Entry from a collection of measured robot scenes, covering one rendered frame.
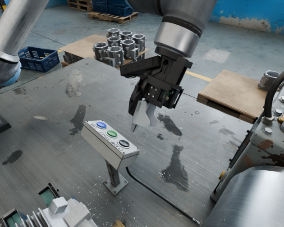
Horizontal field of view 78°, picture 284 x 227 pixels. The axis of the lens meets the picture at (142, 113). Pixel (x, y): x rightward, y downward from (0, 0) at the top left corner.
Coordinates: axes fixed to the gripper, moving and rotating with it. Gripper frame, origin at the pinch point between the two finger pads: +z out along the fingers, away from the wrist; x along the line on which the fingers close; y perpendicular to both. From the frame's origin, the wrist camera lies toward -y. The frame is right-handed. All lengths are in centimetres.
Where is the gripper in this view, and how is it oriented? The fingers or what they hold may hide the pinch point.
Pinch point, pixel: (132, 125)
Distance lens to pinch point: 45.8
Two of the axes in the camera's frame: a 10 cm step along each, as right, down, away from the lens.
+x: 5.7, -0.1, 8.2
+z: -3.8, 8.9, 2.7
